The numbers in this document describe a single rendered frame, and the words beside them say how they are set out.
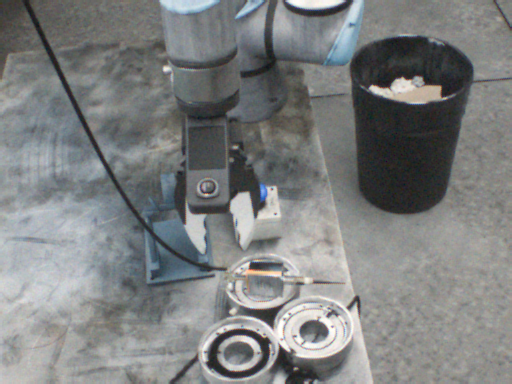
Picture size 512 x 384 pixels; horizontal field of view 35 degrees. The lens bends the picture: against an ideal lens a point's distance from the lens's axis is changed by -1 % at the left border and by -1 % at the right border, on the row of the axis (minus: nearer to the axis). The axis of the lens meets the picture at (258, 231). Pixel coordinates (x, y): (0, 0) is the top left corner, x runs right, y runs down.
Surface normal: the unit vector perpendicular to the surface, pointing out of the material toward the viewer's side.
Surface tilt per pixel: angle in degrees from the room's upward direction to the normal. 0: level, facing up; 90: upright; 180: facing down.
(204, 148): 23
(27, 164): 0
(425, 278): 0
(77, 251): 0
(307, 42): 91
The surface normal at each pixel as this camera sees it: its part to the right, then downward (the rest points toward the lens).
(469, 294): -0.07, -0.71
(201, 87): -0.02, 0.60
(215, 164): 0.00, -0.39
